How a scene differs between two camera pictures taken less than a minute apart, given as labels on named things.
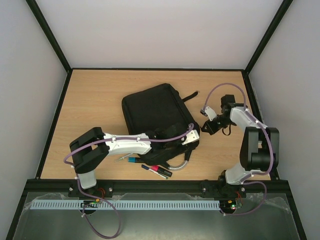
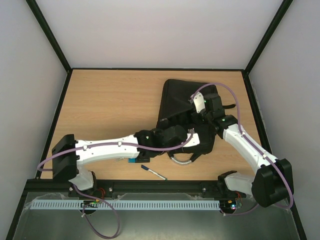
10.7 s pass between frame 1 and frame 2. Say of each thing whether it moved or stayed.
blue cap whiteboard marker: stayed
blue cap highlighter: stayed
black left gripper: stayed
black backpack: moved
